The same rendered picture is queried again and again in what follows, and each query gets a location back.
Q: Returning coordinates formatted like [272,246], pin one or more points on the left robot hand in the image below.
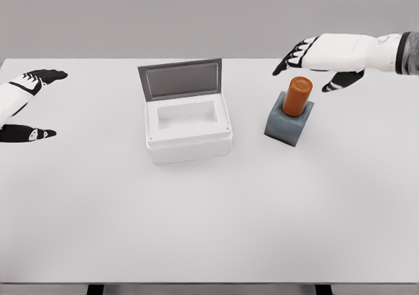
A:
[19,90]

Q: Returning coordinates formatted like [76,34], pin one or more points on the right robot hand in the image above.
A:
[337,53]

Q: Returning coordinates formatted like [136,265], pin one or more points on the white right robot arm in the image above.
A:
[386,53]

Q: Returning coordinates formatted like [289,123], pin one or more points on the orange cylinder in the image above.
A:
[296,97]

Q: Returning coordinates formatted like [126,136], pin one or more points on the grey block holder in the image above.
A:
[284,126]

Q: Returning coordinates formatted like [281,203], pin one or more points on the grey hinged box lid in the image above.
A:
[181,79]

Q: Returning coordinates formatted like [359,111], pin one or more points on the white open box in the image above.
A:
[188,134]

